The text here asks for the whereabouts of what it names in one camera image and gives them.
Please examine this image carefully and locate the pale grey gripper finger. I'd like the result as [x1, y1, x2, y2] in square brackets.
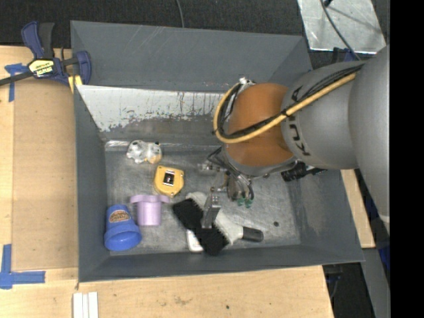
[197, 162, 222, 175]
[201, 194, 222, 230]

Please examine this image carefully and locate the white brush with black bristles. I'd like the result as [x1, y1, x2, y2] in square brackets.
[172, 191, 265, 257]

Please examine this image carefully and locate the small white tube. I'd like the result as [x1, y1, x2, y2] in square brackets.
[185, 229, 204, 253]

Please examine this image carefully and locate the yellow tape measure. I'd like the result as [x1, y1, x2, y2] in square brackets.
[152, 164, 186, 198]

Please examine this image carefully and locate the lilac plastic cup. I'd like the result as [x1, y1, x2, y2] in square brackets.
[129, 194, 170, 227]

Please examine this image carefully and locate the white and yellow toy animal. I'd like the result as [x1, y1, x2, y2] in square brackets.
[127, 139, 164, 165]

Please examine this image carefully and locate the blue plastic cup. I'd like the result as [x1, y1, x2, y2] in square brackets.
[103, 203, 143, 252]

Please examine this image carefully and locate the grey metal bin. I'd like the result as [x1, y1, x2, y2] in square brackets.
[70, 20, 366, 283]

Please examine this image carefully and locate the black cylinder on white bracket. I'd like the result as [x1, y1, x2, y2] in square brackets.
[280, 162, 319, 183]

